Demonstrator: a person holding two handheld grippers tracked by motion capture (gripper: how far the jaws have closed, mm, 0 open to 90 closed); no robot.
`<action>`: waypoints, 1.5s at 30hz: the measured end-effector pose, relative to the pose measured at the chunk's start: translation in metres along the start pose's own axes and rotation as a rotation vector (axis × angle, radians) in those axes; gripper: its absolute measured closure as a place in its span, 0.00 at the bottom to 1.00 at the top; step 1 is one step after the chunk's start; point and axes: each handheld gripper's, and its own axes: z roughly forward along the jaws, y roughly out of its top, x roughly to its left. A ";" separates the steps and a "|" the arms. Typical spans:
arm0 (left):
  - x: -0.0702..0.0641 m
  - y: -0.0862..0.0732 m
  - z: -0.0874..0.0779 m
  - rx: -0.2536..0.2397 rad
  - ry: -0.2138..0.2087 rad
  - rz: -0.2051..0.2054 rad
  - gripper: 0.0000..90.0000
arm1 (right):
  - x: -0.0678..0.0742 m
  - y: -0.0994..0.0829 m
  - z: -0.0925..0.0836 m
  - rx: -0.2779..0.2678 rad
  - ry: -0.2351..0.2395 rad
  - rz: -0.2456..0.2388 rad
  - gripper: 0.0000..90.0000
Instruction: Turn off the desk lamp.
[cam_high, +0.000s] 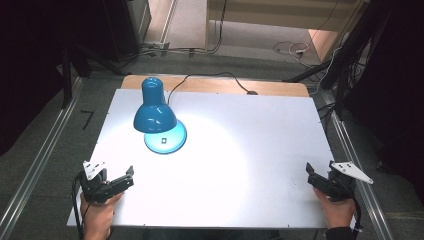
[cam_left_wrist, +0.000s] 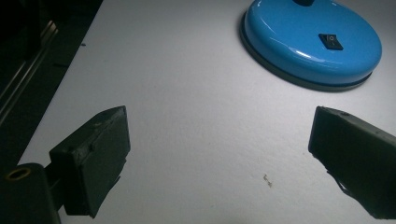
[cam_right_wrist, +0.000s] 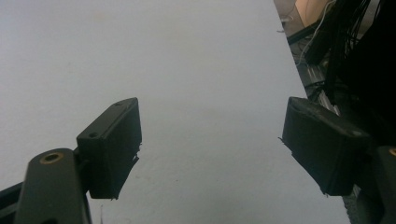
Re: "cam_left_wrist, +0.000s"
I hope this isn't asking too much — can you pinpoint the blue desk lamp base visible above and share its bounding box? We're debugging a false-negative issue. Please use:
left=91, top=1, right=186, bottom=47
left=238, top=0, right=383, bottom=93

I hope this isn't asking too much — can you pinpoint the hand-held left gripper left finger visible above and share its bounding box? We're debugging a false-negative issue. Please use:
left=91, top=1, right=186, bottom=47
left=45, top=105, right=132, bottom=219

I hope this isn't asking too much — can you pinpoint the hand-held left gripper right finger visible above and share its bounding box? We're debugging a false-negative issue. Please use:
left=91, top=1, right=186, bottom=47
left=307, top=105, right=396, bottom=220

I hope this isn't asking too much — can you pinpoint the metal stand rail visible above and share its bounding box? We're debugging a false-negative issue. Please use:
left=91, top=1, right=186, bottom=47
left=0, top=20, right=60, bottom=125

